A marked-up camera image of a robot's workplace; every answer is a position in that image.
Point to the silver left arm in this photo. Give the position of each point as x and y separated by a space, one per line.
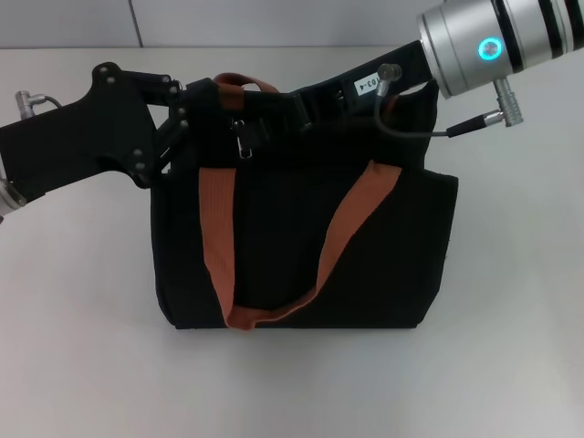
7 198

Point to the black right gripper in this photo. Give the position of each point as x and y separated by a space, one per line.
337 91

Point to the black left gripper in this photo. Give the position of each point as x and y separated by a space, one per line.
68 137

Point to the silver zipper pull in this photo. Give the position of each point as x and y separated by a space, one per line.
240 132

